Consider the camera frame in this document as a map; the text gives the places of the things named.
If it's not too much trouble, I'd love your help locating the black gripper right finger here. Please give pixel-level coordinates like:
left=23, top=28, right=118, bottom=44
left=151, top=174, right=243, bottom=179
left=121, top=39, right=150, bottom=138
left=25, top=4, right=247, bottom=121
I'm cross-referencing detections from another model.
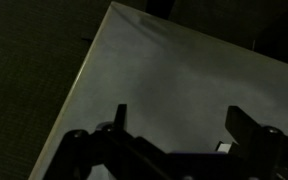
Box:
left=225, top=106, right=260, bottom=146

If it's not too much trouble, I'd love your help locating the grey top coffee table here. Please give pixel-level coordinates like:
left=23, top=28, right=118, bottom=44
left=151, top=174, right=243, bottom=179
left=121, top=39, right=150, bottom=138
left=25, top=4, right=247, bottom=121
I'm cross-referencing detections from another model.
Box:
left=28, top=2, right=288, bottom=180

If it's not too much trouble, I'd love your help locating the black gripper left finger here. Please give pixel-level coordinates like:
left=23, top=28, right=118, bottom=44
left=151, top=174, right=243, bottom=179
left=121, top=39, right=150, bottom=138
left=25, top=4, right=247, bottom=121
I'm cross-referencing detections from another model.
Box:
left=113, top=104, right=127, bottom=129

